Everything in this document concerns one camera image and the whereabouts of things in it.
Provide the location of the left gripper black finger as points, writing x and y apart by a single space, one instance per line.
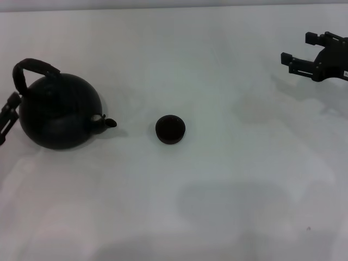
11 108

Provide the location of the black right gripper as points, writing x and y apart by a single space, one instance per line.
333 61

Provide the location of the small black teacup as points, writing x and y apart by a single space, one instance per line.
170 130

